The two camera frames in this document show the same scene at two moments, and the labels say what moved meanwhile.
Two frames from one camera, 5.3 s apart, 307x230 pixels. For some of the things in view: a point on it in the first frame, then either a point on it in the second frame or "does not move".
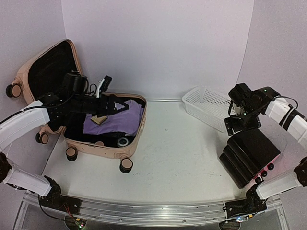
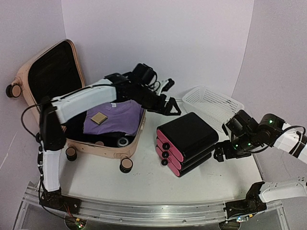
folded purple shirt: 128,121 does not move
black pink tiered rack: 248,156 → 184,143
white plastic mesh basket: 207,106 does not move
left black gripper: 110,109 → 160,108
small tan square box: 99,120 does not move
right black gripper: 237,128 → 229,154
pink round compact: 99,143 does not move
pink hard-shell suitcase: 118,134 does not move
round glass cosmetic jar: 123,142 does not move
